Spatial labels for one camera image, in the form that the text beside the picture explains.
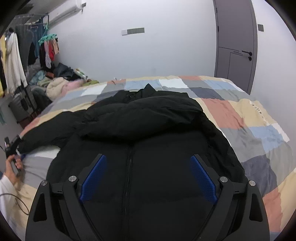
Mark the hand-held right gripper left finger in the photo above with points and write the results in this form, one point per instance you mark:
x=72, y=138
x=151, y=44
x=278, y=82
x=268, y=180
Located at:
x=92, y=179

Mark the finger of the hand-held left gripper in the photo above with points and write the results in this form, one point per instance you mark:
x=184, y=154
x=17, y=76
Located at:
x=23, y=157

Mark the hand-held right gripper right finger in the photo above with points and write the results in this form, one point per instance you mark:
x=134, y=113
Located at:
x=203, y=179

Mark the black padded jacket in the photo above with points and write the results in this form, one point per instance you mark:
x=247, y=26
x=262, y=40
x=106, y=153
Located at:
x=150, y=120

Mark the metal clothes rack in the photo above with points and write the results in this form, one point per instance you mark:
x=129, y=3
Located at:
x=34, y=18

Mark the person's left hand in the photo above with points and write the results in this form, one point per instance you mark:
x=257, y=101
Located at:
x=9, y=170

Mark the dark red suitcase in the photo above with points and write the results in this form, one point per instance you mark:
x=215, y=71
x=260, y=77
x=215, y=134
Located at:
x=29, y=119

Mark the silver suitcase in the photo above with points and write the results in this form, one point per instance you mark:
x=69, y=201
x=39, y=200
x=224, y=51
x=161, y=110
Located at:
x=20, y=104

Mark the checkered patchwork bed quilt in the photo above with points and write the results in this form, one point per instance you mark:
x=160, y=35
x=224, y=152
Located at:
x=254, y=139

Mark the light blue cloth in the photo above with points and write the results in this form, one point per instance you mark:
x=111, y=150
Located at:
x=37, y=77

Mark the cream fleece garment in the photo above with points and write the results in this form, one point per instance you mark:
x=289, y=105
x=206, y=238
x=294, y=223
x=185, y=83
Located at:
x=56, y=88

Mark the yellow fleece hanging robe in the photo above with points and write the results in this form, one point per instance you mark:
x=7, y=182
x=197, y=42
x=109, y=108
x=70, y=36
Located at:
x=1, y=64

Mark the white hanging robe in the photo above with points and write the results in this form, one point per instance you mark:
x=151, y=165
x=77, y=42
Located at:
x=15, y=60

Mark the pink garment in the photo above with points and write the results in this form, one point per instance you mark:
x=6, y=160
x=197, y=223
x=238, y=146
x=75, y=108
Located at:
x=74, y=85

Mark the black crumpled garment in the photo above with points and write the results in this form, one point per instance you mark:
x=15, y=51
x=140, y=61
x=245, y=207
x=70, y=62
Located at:
x=66, y=71

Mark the green cloth item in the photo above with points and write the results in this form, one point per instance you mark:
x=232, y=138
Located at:
x=91, y=83

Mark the white and green packet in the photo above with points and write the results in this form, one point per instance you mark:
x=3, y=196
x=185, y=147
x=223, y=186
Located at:
x=81, y=73

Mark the red and pink hanging laundry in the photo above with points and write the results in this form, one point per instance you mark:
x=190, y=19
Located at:
x=49, y=52

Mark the dark grey hanging garment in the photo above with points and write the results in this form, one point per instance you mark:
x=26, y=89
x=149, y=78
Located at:
x=24, y=44

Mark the blue denim hanging garment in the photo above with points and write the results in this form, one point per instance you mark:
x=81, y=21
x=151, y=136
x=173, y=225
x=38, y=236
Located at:
x=40, y=39

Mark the green clip hanger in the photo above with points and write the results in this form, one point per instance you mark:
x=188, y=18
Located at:
x=47, y=38

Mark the white air conditioner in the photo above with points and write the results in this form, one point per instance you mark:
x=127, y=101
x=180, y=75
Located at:
x=69, y=9

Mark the grey door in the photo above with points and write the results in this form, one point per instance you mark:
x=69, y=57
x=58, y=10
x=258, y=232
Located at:
x=235, y=30

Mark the grey wall switch panel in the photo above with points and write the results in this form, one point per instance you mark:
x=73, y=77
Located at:
x=134, y=31

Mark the small grey wall switch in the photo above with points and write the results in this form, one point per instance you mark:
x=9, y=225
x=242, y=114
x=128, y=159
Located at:
x=260, y=27

